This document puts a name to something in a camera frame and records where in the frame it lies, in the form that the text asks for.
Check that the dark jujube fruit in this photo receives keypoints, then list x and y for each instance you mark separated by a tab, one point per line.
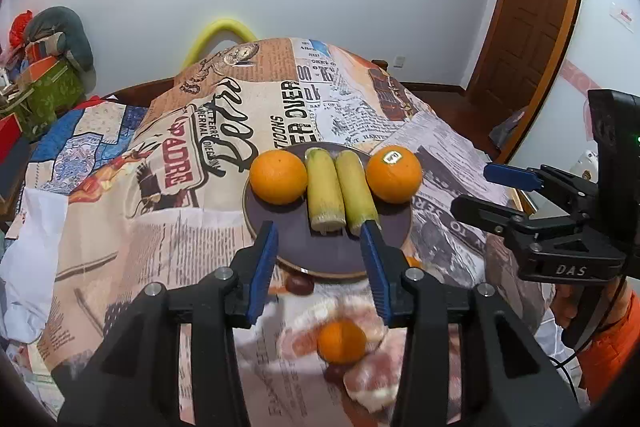
299	285

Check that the red box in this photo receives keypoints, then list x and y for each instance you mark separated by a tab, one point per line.
10	133

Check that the orange with sticker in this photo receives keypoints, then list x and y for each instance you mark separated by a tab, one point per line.
394	174

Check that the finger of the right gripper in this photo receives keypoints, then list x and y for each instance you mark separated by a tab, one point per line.
495	219
520	176

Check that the blue patchwork quilt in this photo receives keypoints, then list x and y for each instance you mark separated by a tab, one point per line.
81	142

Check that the large plain orange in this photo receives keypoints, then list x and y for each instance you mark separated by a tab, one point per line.
278	177

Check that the person hand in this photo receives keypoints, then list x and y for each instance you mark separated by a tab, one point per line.
565	302

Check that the grey plush toy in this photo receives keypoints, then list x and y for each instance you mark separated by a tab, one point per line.
72	40

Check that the newspaper print tablecloth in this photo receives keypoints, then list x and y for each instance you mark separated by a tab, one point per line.
171	208

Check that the yellow foam tube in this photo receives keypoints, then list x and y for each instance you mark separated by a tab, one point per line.
212	35

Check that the red jujube fruit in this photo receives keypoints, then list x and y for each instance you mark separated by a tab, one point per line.
334	373

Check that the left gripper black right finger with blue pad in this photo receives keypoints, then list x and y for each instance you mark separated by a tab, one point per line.
507	380

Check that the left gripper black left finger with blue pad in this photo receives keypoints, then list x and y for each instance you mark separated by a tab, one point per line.
132	378

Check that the brown wooden door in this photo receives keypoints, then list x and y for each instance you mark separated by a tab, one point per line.
521	54

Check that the green storage box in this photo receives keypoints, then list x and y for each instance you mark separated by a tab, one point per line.
38	104

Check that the green sugarcane piece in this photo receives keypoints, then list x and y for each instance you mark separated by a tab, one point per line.
358	201

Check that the small orange kumquat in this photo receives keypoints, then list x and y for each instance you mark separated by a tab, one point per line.
413	262

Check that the white cloth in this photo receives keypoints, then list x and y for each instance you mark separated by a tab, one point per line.
29	266

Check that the red plastic bag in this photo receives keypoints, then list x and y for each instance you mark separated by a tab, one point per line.
18	27

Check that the wall socket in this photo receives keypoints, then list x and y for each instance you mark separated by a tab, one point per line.
399	61

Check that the white heart wardrobe door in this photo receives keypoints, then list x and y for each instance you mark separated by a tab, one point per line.
603	53

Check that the small mandarin orange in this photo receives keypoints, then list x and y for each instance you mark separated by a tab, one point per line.
341	342

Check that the yellow sugarcane piece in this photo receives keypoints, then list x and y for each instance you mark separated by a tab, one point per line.
324	196

